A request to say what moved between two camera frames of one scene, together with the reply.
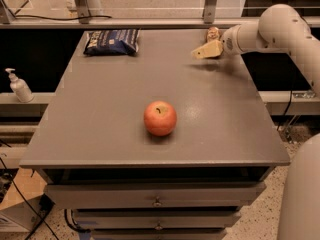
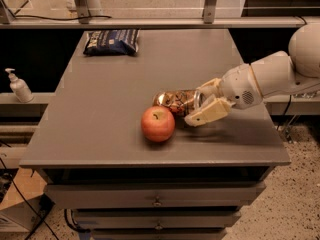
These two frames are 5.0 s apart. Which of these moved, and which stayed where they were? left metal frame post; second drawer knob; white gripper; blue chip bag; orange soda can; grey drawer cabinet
Moved: white gripper; orange soda can
Stayed: blue chip bag; second drawer knob; left metal frame post; grey drawer cabinet
